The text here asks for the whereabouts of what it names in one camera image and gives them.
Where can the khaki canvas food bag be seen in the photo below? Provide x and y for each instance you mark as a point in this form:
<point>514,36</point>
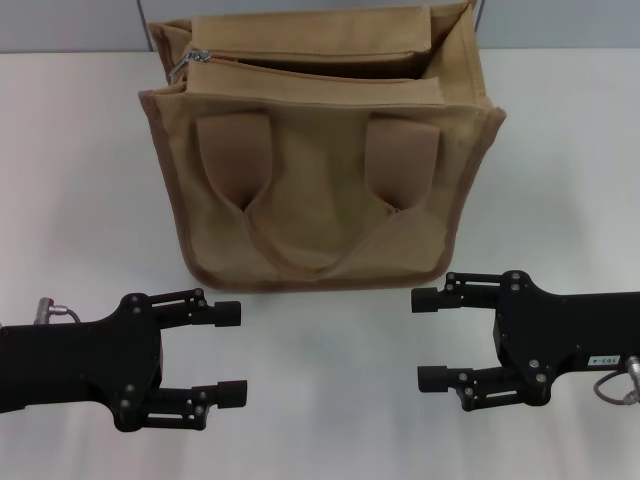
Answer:
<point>320,200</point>

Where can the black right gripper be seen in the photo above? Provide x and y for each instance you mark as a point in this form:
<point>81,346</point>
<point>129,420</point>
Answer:
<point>560,325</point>

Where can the silver metal zipper pull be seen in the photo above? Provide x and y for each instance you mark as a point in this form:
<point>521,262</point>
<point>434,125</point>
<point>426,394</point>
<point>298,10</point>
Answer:
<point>186,61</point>

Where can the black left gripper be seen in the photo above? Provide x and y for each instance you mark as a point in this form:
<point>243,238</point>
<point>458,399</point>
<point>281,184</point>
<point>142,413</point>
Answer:
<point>75,360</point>

